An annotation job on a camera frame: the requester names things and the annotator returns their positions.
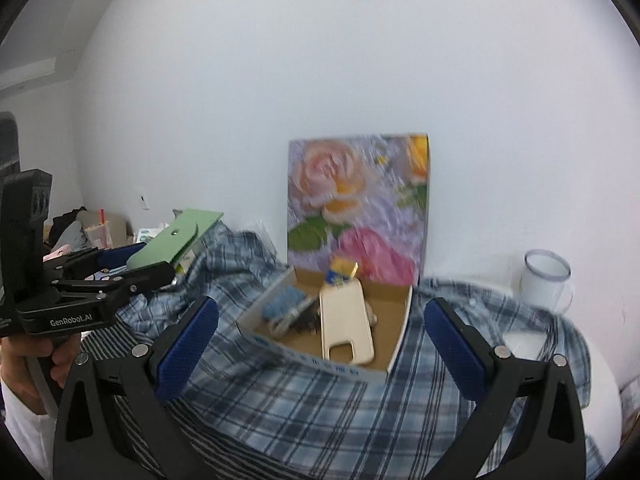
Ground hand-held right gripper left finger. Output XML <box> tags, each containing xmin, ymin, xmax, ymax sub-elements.
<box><xmin>52</xmin><ymin>296</ymin><xmax>221</xmax><ymax>480</ymax></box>

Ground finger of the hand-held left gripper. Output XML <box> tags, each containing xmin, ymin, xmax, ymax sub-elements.
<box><xmin>50</xmin><ymin>260</ymin><xmax>177</xmax><ymax>307</ymax></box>
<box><xmin>62</xmin><ymin>242</ymin><xmax>147</xmax><ymax>272</ymax></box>

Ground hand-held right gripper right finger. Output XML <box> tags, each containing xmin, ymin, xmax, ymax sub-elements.
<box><xmin>422</xmin><ymin>296</ymin><xmax>587</xmax><ymax>480</ymax></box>

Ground green card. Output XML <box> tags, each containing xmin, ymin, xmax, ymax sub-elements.
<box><xmin>126</xmin><ymin>208</ymin><xmax>223</xmax><ymax>267</ymax></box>

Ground cardboard box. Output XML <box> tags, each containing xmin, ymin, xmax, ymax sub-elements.
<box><xmin>236</xmin><ymin>266</ymin><xmax>413</xmax><ymax>383</ymax></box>

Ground light blue wipes packet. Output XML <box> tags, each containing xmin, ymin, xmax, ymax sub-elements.
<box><xmin>261</xmin><ymin>285</ymin><xmax>302</xmax><ymax>320</ymax></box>

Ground white cable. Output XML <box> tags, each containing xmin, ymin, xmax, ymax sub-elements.
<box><xmin>270</xmin><ymin>300</ymin><xmax>321</xmax><ymax>337</ymax></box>

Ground gold and blue packet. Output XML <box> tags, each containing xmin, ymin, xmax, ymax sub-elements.
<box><xmin>325</xmin><ymin>257</ymin><xmax>360</xmax><ymax>287</ymax></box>

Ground person's left forearm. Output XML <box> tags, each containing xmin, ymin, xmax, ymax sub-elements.
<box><xmin>0</xmin><ymin>377</ymin><xmax>57</xmax><ymax>480</ymax></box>

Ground person's left hand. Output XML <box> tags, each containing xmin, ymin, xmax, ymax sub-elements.
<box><xmin>0</xmin><ymin>331</ymin><xmax>85</xmax><ymax>413</ymax></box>

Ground pink cup with straw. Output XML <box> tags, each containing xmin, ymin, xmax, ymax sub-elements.
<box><xmin>84</xmin><ymin>209</ymin><xmax>110</xmax><ymax>252</ymax></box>

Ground green floral tissue pack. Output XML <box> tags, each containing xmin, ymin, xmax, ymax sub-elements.
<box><xmin>135</xmin><ymin>227</ymin><xmax>173</xmax><ymax>247</ymax></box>

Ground pile of clothes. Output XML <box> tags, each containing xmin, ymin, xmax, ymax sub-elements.
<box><xmin>44</xmin><ymin>206</ymin><xmax>136</xmax><ymax>262</ymax></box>

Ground grey striped blanket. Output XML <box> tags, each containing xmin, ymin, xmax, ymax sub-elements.
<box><xmin>80</xmin><ymin>330</ymin><xmax>166</xmax><ymax>480</ymax></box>

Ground white enamel mug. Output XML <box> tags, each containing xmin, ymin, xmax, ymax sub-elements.
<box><xmin>520</xmin><ymin>249</ymin><xmax>574</xmax><ymax>313</ymax></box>

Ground blue plaid cloth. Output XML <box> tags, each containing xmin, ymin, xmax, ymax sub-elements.
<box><xmin>80</xmin><ymin>220</ymin><xmax>601</xmax><ymax>480</ymax></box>

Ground floral rose painting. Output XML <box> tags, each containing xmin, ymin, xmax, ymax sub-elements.
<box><xmin>287</xmin><ymin>133</ymin><xmax>430</xmax><ymax>286</ymax></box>

